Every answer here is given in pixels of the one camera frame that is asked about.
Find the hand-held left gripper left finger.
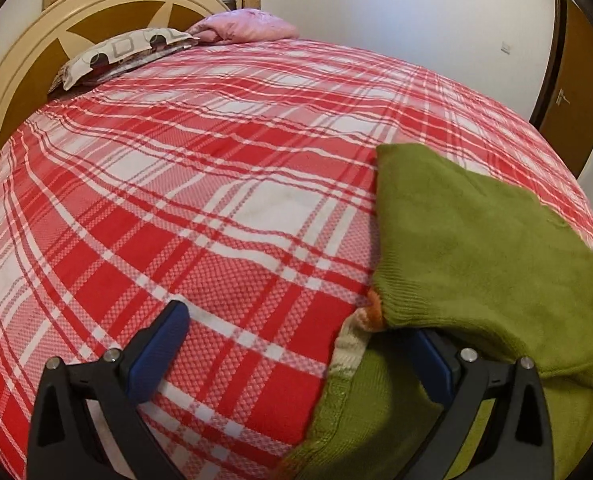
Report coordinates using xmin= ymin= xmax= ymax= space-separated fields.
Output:
xmin=26 ymin=300 xmax=192 ymax=480

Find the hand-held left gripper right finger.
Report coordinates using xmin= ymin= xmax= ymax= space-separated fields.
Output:
xmin=409 ymin=328 xmax=557 ymax=480

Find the green orange striped knit sweater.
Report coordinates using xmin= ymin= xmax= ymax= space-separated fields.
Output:
xmin=276 ymin=142 xmax=593 ymax=480

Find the red white plaid bed sheet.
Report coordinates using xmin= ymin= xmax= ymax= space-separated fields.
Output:
xmin=0 ymin=37 xmax=593 ymax=480

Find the grey patterned pillow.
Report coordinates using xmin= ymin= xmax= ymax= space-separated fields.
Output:
xmin=49 ymin=28 xmax=200 ymax=93

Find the brown wooden door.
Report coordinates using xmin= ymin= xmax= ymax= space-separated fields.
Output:
xmin=529 ymin=0 xmax=593 ymax=178

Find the cream wooden headboard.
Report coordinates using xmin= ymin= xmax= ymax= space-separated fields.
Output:
xmin=0 ymin=0 xmax=232 ymax=181

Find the pink pillow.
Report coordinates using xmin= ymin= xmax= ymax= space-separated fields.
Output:
xmin=186 ymin=8 xmax=299 ymax=46

